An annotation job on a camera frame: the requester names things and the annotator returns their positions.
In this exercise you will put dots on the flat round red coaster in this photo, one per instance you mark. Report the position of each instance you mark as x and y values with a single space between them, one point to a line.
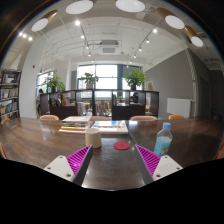
121 145

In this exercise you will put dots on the large flat picture book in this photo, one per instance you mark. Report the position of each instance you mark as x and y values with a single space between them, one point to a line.
110 127

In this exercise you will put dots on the cream ceramic cup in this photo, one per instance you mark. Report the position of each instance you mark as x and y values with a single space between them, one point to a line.
93 138

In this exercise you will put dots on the ceiling air conditioner unit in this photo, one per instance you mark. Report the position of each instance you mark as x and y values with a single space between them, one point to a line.
109 47

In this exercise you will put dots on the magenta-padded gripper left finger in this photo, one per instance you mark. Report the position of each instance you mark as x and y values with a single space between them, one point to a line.
58 166

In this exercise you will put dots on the low black shelf unit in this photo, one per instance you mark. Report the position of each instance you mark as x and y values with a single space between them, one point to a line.
123 111

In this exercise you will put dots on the ceiling lights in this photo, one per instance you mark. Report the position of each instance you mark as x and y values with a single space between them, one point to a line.
79 6

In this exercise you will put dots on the tall dark bookshelf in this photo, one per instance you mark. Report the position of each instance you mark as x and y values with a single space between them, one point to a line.
9 96

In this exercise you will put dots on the bushy potted green plant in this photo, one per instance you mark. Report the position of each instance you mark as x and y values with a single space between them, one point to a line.
54 83

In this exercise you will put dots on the white wall panel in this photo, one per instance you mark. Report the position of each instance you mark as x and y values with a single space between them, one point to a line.
179 107

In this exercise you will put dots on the stack of books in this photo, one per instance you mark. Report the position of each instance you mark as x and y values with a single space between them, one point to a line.
75 124

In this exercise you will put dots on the small potted green plant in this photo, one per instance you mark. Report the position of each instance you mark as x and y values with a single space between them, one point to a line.
89 79

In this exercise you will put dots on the clear plastic water bottle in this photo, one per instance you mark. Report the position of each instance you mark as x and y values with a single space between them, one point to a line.
163 143

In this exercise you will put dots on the large potted green plant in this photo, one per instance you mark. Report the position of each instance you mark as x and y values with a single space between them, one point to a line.
134 78

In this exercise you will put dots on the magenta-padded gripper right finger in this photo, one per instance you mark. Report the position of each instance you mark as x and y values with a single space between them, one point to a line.
166 166

